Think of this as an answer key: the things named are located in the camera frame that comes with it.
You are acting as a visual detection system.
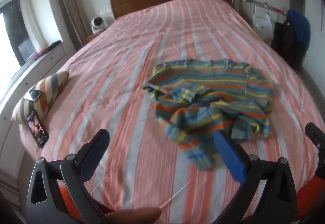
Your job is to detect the pink striped bed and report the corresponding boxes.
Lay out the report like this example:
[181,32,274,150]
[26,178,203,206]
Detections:
[19,0,325,215]

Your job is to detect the black smartphone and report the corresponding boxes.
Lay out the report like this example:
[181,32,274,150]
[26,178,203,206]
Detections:
[26,110,49,148]

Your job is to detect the white windowsill cabinet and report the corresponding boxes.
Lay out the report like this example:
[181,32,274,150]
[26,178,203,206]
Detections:
[0,43,69,171]

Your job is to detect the thin white cable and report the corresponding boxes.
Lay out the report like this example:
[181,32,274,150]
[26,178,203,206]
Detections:
[90,115,193,209]

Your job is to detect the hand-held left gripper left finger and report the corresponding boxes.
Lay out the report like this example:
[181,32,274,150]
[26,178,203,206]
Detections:
[25,128,111,224]

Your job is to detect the dark items on windowsill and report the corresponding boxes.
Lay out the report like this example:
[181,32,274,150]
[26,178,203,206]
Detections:
[34,40,63,61]

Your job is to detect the blue jacket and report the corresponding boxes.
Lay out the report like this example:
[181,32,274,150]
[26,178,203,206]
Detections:
[287,9,311,48]

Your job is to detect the white desk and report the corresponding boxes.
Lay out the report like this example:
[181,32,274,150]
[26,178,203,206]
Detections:
[240,0,288,37]

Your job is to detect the striped pillow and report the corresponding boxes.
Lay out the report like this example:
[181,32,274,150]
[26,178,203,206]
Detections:
[11,70,70,128]

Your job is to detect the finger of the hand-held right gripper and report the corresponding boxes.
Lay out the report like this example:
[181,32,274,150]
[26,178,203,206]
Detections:
[305,123,325,179]

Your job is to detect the beige curtain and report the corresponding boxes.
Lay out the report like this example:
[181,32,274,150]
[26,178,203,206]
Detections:
[53,0,87,51]

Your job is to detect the striped knit shirt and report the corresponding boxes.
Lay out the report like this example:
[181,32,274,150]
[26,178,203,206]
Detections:
[142,58,276,172]

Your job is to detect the wooden nightstand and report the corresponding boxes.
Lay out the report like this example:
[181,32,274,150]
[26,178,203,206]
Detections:
[85,29,107,43]

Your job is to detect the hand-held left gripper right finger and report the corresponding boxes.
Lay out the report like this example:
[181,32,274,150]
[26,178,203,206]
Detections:
[214,131,299,224]

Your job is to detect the white plastic bag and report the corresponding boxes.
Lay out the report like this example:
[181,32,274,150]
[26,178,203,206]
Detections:
[252,12,273,40]

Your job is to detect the window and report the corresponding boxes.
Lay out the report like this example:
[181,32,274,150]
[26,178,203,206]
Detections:
[0,0,37,65]

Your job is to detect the silver smartphone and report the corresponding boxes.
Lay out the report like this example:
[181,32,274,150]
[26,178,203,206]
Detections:
[24,89,43,102]

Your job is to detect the person's left hand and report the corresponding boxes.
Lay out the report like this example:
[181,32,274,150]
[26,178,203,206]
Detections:
[105,207,163,224]

